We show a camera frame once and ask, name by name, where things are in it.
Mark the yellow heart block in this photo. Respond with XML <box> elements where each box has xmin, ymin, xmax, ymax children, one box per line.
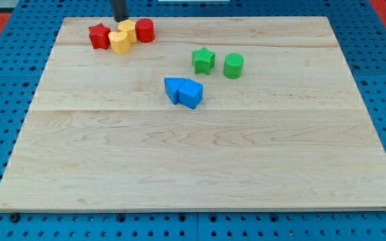
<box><xmin>108</xmin><ymin>31</ymin><xmax>131</xmax><ymax>54</ymax></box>

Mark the yellow hexagon block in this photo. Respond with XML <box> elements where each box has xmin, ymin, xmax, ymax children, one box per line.
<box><xmin>118</xmin><ymin>19</ymin><xmax>137</xmax><ymax>44</ymax></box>

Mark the blue cube block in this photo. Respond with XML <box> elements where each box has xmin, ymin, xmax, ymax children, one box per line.
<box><xmin>178</xmin><ymin>79</ymin><xmax>204</xmax><ymax>109</ymax></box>

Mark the blue triangle block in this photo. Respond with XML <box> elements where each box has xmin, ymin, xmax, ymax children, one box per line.
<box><xmin>164</xmin><ymin>78</ymin><xmax>186</xmax><ymax>104</ymax></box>

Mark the wooden board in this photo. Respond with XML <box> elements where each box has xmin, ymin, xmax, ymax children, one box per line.
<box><xmin>0</xmin><ymin>16</ymin><xmax>386</xmax><ymax>213</ymax></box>

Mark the green star block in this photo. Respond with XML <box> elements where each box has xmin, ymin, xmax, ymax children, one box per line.
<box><xmin>192</xmin><ymin>47</ymin><xmax>215</xmax><ymax>75</ymax></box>

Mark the green cylinder block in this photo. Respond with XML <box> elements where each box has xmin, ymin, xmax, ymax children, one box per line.
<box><xmin>223</xmin><ymin>53</ymin><xmax>244</xmax><ymax>79</ymax></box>

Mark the red cylinder block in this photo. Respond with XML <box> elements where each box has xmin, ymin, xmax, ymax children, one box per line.
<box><xmin>135</xmin><ymin>18</ymin><xmax>155</xmax><ymax>43</ymax></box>

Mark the red star block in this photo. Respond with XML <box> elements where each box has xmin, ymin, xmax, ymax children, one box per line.
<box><xmin>88</xmin><ymin>23</ymin><xmax>111</xmax><ymax>50</ymax></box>

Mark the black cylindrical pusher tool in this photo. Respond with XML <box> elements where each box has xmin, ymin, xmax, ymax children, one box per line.
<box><xmin>110</xmin><ymin>0</ymin><xmax>129</xmax><ymax>22</ymax></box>

